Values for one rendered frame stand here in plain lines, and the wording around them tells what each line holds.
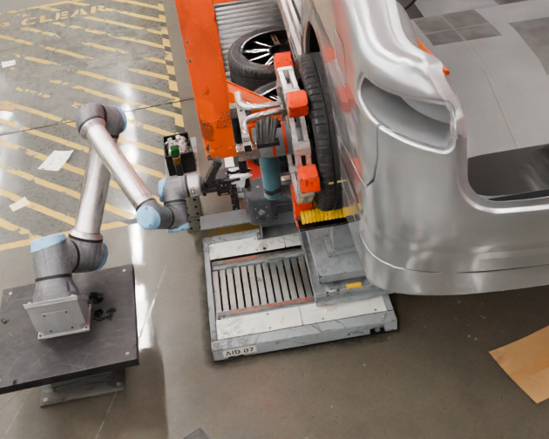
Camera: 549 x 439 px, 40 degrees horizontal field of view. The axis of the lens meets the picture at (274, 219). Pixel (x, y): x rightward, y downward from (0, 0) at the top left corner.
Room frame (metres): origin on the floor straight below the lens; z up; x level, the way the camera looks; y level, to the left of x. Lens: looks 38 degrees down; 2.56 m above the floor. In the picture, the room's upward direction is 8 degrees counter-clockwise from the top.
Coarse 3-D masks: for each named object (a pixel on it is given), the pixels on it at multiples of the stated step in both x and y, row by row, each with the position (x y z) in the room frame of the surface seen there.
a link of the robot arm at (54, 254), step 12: (36, 240) 2.51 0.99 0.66; (48, 240) 2.50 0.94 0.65; (60, 240) 2.51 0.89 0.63; (72, 240) 2.59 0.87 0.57; (36, 252) 2.47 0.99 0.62; (48, 252) 2.46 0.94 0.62; (60, 252) 2.48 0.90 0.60; (72, 252) 2.51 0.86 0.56; (36, 264) 2.44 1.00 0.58; (48, 264) 2.43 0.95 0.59; (60, 264) 2.44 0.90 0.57; (72, 264) 2.49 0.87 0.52; (36, 276) 2.41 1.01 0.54
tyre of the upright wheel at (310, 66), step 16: (304, 64) 2.71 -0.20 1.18; (320, 64) 2.68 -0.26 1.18; (304, 80) 2.63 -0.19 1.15; (320, 80) 2.60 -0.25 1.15; (320, 96) 2.53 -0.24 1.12; (320, 112) 2.48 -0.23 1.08; (320, 128) 2.45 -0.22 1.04; (320, 144) 2.42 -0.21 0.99; (336, 144) 2.42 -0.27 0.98; (320, 160) 2.40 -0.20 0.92; (336, 160) 2.39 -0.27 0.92; (320, 176) 2.40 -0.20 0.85; (336, 176) 2.39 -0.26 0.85; (320, 192) 2.45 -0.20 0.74; (336, 192) 2.41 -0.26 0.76; (320, 208) 2.51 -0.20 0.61; (336, 208) 2.48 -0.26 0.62
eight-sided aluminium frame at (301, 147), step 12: (288, 72) 2.79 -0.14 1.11; (276, 84) 2.95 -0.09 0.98; (288, 120) 2.55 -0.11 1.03; (300, 120) 2.54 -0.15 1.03; (300, 144) 2.46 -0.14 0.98; (288, 156) 2.85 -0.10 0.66; (300, 156) 2.85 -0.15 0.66; (288, 168) 2.82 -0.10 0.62; (300, 192) 2.44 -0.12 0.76; (312, 192) 2.44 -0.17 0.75
